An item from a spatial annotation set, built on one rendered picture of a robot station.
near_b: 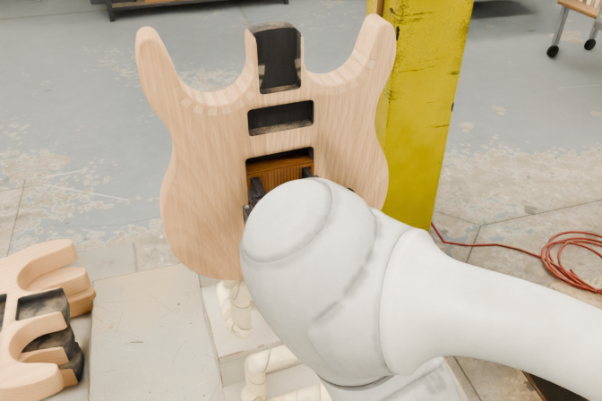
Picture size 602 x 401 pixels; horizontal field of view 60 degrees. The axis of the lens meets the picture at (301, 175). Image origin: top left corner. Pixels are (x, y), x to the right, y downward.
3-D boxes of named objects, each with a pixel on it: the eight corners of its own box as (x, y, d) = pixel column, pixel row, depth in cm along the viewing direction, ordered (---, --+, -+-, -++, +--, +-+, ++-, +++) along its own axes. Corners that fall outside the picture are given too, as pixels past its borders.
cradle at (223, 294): (232, 286, 96) (230, 274, 94) (249, 336, 87) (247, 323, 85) (214, 291, 95) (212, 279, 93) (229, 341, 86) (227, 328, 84)
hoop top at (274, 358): (357, 330, 89) (358, 319, 87) (365, 345, 86) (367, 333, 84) (242, 364, 83) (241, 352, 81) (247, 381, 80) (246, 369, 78)
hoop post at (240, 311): (249, 320, 90) (245, 283, 84) (254, 336, 87) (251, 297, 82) (231, 326, 89) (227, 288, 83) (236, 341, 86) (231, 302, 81)
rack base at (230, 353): (333, 283, 109) (335, 251, 104) (368, 346, 96) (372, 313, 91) (203, 319, 101) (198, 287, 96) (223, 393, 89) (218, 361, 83)
